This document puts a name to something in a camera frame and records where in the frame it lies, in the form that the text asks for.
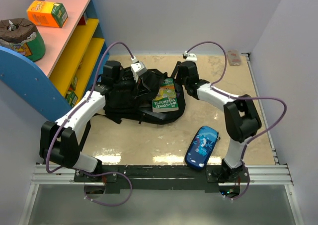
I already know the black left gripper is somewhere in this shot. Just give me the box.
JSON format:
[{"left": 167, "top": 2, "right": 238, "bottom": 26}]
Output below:
[{"left": 114, "top": 73, "right": 151, "bottom": 99}]

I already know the black student backpack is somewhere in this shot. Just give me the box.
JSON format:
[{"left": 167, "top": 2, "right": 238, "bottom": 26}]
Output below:
[{"left": 98, "top": 60, "right": 186, "bottom": 125}]

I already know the green treehouse book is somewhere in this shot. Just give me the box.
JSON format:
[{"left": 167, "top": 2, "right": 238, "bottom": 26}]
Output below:
[{"left": 152, "top": 78, "right": 179, "bottom": 113}]

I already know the blue shark pencil case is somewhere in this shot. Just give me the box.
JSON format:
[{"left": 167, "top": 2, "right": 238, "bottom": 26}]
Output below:
[{"left": 184, "top": 126, "right": 219, "bottom": 171}]

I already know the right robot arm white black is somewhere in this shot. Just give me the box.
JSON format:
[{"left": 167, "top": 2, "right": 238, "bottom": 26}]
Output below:
[{"left": 175, "top": 61, "right": 262, "bottom": 183}]

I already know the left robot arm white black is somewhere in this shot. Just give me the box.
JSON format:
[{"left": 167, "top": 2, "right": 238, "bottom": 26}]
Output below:
[{"left": 40, "top": 76, "right": 113, "bottom": 181}]

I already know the beige pink eraser box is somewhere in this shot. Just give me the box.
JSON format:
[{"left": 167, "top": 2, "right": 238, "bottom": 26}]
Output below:
[{"left": 227, "top": 50, "right": 241, "bottom": 66}]

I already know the green box on shelf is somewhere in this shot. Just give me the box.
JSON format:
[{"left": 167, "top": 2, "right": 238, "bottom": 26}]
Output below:
[
  {"left": 70, "top": 75, "right": 78, "bottom": 90},
  {"left": 65, "top": 90, "right": 78, "bottom": 107}
]

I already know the blue shelf unit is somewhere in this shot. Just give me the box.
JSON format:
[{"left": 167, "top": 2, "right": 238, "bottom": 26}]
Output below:
[{"left": 0, "top": 0, "right": 106, "bottom": 122}]

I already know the orange green crayon box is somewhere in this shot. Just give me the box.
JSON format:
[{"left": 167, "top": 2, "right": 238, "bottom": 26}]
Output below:
[{"left": 26, "top": 0, "right": 68, "bottom": 28}]

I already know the brown green toy stump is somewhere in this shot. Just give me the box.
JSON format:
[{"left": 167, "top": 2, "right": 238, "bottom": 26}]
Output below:
[{"left": 0, "top": 18, "right": 46, "bottom": 62}]

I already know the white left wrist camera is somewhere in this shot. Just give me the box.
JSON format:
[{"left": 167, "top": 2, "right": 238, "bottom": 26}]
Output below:
[{"left": 131, "top": 62, "right": 147, "bottom": 82}]

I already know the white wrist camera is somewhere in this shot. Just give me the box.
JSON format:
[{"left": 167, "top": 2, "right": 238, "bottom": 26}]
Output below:
[
  {"left": 131, "top": 62, "right": 147, "bottom": 82},
  {"left": 183, "top": 51, "right": 197, "bottom": 62}
]

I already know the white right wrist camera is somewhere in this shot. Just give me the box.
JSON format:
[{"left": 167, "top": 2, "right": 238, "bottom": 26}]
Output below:
[{"left": 183, "top": 51, "right": 197, "bottom": 62}]

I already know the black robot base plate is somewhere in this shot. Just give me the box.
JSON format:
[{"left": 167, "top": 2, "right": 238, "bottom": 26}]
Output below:
[{"left": 74, "top": 165, "right": 250, "bottom": 196}]

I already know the aluminium rail frame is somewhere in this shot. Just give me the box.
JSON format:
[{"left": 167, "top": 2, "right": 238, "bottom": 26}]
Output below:
[{"left": 20, "top": 53, "right": 303, "bottom": 225}]

